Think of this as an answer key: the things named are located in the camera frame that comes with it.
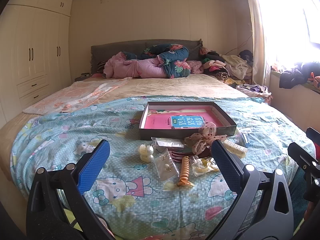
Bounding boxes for yellow clips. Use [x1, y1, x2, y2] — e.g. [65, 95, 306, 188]
[189, 155, 219, 177]

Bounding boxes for white card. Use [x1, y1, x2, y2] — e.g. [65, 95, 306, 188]
[151, 137, 185, 148]

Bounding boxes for dark clothes on windowsill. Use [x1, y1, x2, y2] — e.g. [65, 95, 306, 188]
[279, 62, 319, 89]

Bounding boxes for bed with beige sheet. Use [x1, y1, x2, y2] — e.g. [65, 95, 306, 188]
[0, 74, 272, 181]

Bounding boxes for hello kitty teal blanket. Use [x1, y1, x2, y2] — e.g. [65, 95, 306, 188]
[10, 96, 316, 239]

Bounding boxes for dark floral quilt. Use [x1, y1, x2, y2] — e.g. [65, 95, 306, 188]
[122, 44, 191, 79]

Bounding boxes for earrings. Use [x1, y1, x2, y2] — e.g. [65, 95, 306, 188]
[155, 149, 180, 182]

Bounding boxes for orange spiral hair tie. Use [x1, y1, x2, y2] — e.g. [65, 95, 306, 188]
[177, 156, 195, 188]

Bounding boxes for peach floral towel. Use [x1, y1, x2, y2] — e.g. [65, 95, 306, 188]
[23, 77, 132, 115]

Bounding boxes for dark shallow cardboard box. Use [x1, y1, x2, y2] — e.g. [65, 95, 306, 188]
[139, 101, 236, 140]

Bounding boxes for maroon hair comb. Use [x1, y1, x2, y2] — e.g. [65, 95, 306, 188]
[168, 150, 195, 163]

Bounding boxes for pink quilt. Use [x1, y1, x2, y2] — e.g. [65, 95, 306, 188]
[103, 52, 167, 79]

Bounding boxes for cream wardrobe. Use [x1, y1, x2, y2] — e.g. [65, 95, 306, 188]
[1, 0, 72, 126]

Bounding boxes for clothes heap beside bed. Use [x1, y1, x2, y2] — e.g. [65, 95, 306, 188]
[236, 84, 273, 105]

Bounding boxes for cream claw hair clip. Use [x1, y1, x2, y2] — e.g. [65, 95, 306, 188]
[222, 139, 248, 159]

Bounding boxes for cream curtain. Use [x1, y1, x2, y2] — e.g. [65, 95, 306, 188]
[248, 0, 270, 87]

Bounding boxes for grey headboard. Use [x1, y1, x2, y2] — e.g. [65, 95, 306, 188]
[91, 39, 203, 74]

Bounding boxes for pile of clothes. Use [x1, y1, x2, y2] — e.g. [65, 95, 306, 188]
[200, 47, 253, 85]

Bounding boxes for pink polka-dot bow scrunchie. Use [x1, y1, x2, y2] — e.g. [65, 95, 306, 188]
[184, 122, 227, 155]

